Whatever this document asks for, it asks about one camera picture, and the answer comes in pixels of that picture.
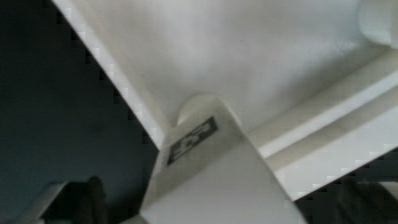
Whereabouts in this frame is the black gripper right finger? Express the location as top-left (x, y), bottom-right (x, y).
top-left (294, 176), bottom-right (398, 224)

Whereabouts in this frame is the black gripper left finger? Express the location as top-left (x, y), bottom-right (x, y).
top-left (40, 176), bottom-right (108, 224)

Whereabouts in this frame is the white table leg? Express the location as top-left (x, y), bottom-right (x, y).
top-left (140, 94), bottom-right (305, 224)

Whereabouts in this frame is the white square table top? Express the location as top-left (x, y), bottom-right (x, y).
top-left (51, 0), bottom-right (398, 198)

